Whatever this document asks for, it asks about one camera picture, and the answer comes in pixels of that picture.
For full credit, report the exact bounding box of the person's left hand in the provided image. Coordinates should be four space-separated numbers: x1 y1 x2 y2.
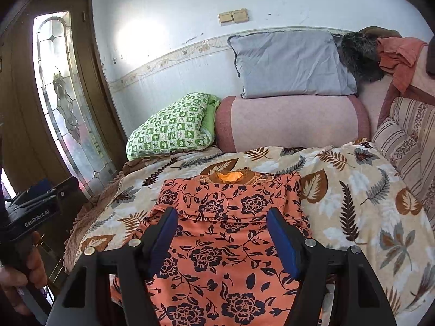
0 231 49 316

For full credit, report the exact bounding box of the brown door with stained glass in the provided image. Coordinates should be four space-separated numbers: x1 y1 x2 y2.
1 0 126 196

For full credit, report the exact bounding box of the pink headboard cushion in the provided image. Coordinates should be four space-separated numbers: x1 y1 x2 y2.
355 46 434 139

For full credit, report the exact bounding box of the striped beige pillow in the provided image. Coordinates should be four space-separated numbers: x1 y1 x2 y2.
372 97 434 221

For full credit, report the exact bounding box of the green white checkered pillow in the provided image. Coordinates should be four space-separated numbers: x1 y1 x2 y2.
126 92 220 161

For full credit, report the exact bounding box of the orange black floral garment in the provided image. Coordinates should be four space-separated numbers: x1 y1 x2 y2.
122 169 310 325

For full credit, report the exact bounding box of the olive green cloth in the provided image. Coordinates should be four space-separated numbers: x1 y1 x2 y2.
359 26 402 38

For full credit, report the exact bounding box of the pink bolster pillow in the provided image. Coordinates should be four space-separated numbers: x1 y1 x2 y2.
215 95 371 153

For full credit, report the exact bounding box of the black furry cushion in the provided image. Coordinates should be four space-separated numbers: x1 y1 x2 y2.
341 32 384 83

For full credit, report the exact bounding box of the beige wall switch pair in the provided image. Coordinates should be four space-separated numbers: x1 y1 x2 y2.
218 9 249 26

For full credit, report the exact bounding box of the salmon orange cloth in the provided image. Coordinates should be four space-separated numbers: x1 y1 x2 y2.
377 37 428 94

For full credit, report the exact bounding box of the leaf pattern beige blanket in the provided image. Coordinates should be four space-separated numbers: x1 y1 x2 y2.
64 140 434 325

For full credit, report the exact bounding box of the grey pillow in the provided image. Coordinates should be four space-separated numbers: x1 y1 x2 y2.
227 30 357 99

